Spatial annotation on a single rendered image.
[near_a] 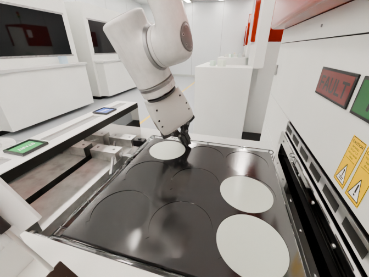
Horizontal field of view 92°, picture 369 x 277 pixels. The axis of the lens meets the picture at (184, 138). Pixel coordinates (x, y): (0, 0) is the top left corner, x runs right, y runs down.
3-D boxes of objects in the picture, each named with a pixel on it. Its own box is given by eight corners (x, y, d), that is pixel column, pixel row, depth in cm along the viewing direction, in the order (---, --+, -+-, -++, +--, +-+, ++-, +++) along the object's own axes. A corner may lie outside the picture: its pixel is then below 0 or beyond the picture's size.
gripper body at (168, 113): (169, 75, 46) (185, 110, 52) (135, 96, 44) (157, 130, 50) (183, 79, 40) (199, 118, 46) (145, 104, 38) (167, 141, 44)
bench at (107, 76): (143, 87, 595) (135, 14, 504) (109, 100, 440) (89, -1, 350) (115, 85, 621) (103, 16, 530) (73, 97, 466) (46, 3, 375)
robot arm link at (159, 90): (163, 68, 45) (168, 79, 46) (134, 86, 43) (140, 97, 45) (179, 72, 38) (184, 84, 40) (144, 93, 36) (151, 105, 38)
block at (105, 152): (123, 155, 51) (122, 147, 49) (116, 162, 48) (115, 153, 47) (100, 151, 53) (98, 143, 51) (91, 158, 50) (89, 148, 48)
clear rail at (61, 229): (155, 138, 59) (155, 134, 58) (52, 248, 26) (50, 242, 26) (151, 137, 59) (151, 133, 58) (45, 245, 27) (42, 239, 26)
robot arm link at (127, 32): (179, 66, 40) (149, 75, 45) (152, -2, 33) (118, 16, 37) (163, 86, 35) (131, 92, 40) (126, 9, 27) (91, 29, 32)
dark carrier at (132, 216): (269, 154, 49) (269, 152, 49) (314, 316, 19) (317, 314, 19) (154, 139, 57) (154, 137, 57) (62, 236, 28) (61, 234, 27)
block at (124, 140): (137, 143, 58) (136, 134, 56) (132, 148, 55) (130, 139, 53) (116, 139, 60) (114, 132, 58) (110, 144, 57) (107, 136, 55)
